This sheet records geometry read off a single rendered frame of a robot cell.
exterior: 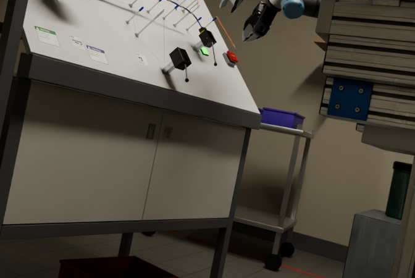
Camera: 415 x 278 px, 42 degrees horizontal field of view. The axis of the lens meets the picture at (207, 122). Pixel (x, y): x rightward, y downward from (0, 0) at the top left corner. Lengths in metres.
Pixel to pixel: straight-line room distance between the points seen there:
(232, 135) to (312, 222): 2.05
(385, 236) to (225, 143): 1.25
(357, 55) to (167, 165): 0.95
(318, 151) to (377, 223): 1.19
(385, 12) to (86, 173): 0.98
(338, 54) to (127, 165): 0.86
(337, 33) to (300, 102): 3.01
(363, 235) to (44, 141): 2.05
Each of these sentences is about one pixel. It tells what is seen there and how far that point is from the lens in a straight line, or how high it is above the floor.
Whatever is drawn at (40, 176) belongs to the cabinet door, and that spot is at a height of 0.54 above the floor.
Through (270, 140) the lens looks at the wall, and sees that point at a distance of 4.29.
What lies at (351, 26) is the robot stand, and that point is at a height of 1.05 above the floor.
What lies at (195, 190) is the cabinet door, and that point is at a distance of 2.12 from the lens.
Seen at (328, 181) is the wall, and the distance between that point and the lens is 4.15.
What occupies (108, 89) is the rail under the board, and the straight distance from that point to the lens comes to 1.64.
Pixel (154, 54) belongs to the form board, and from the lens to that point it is 1.93.
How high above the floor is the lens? 0.76
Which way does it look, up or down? 1 degrees up
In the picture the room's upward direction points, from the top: 11 degrees clockwise
